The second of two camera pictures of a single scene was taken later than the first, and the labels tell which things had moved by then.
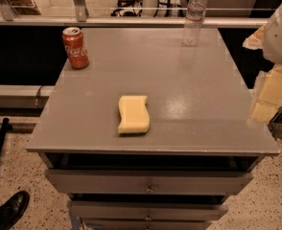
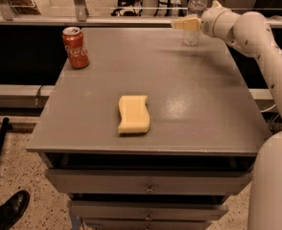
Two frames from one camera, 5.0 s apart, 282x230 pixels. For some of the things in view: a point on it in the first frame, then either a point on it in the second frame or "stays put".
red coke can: [76, 48] stays put
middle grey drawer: [146, 211] stays put
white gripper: [280, 37] to [210, 23]
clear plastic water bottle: [195, 12] stays put
